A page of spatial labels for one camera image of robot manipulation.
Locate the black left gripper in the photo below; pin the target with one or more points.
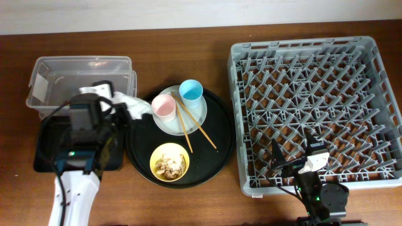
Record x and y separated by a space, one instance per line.
120 110

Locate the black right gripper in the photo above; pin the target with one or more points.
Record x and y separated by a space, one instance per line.
291 167

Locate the white napkin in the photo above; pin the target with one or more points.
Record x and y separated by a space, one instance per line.
135 106

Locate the pink cup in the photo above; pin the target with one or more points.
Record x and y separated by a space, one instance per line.
164 107

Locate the yellow bowl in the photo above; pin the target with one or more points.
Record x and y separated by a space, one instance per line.
167 148

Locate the food scraps and rice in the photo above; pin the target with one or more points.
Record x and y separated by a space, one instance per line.
170 166

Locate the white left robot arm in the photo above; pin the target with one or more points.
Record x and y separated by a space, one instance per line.
75 193

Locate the grey dishwasher rack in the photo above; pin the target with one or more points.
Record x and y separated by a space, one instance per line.
336 89

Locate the black rectangular tray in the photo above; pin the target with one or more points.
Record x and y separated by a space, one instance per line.
49 156

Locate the clear plastic bin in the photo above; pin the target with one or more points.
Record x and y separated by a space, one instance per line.
66 74

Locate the wooden chopstick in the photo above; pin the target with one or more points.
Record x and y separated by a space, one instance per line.
193 119
183 126

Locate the white label on bin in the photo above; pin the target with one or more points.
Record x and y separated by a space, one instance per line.
40 87

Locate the round black tray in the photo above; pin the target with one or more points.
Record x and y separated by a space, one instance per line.
205 161

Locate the blue cup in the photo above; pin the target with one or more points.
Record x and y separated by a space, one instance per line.
191 92

